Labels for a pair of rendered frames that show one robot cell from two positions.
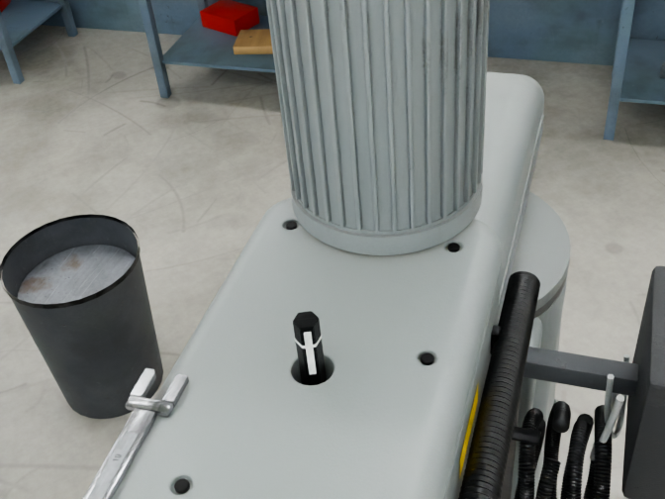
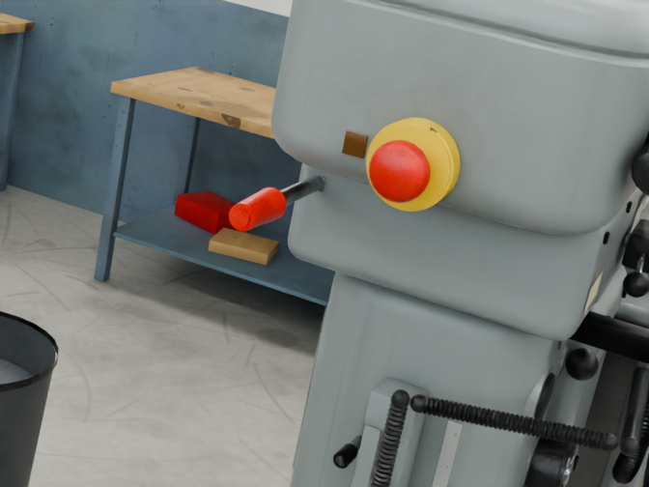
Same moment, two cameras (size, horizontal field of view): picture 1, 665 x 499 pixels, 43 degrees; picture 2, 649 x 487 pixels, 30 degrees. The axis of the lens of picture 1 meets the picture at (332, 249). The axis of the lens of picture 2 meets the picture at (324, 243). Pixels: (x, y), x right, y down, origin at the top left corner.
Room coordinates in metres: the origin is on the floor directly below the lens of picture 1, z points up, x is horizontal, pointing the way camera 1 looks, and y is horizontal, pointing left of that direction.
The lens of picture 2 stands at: (-0.50, 0.19, 1.94)
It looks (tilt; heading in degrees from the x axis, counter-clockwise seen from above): 18 degrees down; 357
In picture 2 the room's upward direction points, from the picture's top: 12 degrees clockwise
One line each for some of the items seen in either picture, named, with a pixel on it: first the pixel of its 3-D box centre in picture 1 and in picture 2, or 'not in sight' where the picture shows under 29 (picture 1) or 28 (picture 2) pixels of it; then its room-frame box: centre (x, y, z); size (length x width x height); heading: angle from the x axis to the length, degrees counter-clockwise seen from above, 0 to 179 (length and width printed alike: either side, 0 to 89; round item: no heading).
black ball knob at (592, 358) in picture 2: not in sight; (581, 364); (0.52, -0.11, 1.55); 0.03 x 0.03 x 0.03
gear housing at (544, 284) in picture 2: not in sight; (487, 202); (0.54, 0.01, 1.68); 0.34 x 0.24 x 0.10; 159
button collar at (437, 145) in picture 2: not in sight; (412, 164); (0.28, 0.11, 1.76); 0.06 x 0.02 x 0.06; 69
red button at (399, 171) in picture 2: not in sight; (402, 170); (0.26, 0.12, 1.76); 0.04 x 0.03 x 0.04; 69
